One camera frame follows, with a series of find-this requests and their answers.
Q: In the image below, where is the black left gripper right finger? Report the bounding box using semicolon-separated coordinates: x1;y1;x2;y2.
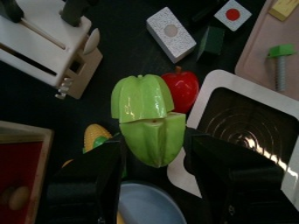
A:
182;127;299;224

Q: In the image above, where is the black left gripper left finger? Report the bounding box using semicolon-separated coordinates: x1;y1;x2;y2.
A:
35;134;127;224

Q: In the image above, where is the green toy starfruit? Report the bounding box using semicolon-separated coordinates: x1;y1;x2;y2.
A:
110;73;188;169

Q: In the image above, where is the yellow toy corn cob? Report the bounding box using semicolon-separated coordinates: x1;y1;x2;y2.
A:
82;123;115;154

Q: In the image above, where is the wooden box with red panel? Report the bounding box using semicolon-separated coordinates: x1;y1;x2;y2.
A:
0;120;55;224

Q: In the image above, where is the light blue bowl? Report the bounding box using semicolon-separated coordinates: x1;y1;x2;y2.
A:
117;180;189;224

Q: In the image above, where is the red toy apple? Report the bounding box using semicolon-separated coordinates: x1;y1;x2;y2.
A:
161;66;202;115

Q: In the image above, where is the green-headed toy bolt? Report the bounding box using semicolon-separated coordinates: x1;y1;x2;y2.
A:
268;44;297;93

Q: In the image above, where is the pink toy cutting board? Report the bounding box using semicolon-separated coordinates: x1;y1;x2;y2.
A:
234;0;299;102

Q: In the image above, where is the dark green block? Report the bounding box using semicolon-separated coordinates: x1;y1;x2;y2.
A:
197;25;228;64

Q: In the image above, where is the white toy toaster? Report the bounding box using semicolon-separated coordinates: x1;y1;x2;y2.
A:
0;0;105;101

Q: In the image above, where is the white speckled block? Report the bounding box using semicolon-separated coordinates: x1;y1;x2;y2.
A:
146;6;198;64

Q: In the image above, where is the white block with red dot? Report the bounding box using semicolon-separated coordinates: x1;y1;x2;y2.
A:
213;0;254;32

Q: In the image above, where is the yellow wooden block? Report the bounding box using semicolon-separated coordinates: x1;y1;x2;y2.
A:
268;0;299;22

